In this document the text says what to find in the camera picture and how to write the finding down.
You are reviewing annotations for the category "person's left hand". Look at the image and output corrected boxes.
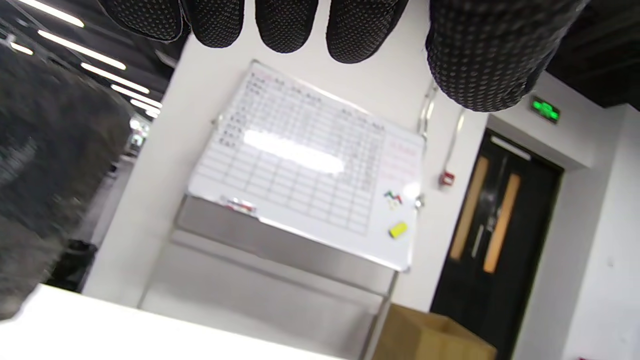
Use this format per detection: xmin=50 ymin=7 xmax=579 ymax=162
xmin=97 ymin=0 xmax=590 ymax=113

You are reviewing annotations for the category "green exit sign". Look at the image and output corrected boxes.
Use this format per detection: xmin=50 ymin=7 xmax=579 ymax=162
xmin=530 ymin=96 xmax=561 ymax=124

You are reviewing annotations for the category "black double door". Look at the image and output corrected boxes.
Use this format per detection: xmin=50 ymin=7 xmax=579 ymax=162
xmin=430 ymin=128 xmax=565 ymax=360

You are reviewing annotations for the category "white rolling whiteboard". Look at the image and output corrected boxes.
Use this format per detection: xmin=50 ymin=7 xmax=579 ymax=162
xmin=137 ymin=59 xmax=427 ymax=360

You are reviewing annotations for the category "large brown cardboard box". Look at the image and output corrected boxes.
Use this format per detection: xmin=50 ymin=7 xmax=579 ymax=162
xmin=372 ymin=303 xmax=498 ymax=360

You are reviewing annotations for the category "ceiling strip light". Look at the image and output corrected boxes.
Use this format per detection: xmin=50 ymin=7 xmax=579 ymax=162
xmin=37 ymin=30 xmax=127 ymax=71
xmin=17 ymin=0 xmax=85 ymax=28
xmin=111 ymin=84 xmax=163 ymax=109
xmin=80 ymin=62 xmax=151 ymax=95

